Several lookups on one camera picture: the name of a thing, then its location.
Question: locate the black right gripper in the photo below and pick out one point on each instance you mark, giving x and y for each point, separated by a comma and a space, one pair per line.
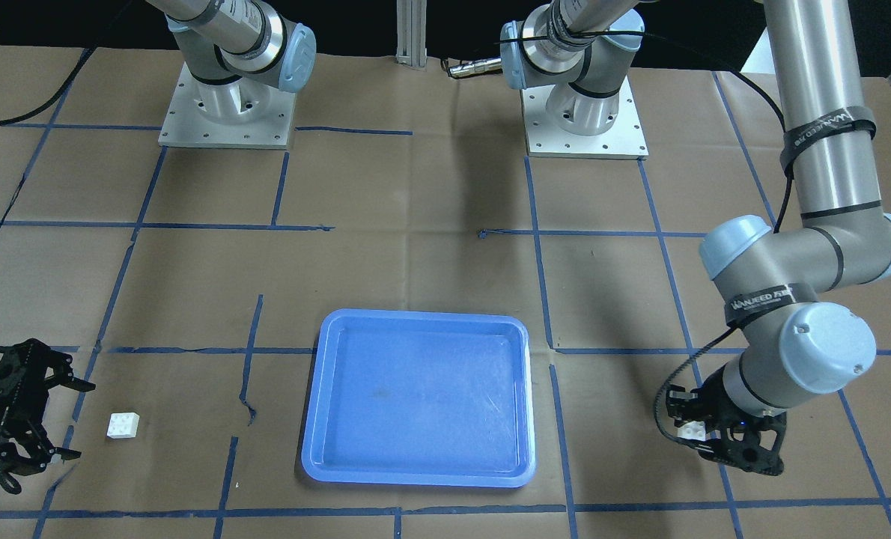
13, 399

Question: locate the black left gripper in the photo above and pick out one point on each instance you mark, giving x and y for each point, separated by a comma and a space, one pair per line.
715, 405

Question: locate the white block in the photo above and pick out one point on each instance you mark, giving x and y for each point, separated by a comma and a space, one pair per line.
123, 425
692, 432

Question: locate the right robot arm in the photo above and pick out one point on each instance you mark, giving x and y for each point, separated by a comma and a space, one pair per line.
244, 65

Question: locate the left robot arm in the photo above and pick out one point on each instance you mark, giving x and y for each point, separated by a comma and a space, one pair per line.
798, 347

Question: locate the blue plastic tray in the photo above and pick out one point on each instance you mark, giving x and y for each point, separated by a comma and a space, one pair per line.
421, 398

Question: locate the brown paper table cover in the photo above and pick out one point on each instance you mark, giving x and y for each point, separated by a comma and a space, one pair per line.
190, 286

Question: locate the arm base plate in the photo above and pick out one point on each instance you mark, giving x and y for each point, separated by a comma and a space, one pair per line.
561, 123
243, 114

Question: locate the aluminium profile post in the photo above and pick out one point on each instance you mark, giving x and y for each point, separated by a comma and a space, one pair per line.
410, 31

